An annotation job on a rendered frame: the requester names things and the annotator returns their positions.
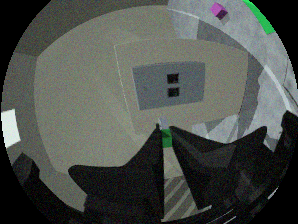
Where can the small purple cube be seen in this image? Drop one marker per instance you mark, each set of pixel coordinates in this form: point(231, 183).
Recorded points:
point(218, 10)

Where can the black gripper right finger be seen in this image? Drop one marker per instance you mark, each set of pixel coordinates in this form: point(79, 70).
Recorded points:
point(206, 163)

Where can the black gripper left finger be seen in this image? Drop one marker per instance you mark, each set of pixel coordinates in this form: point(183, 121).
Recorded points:
point(142, 176)

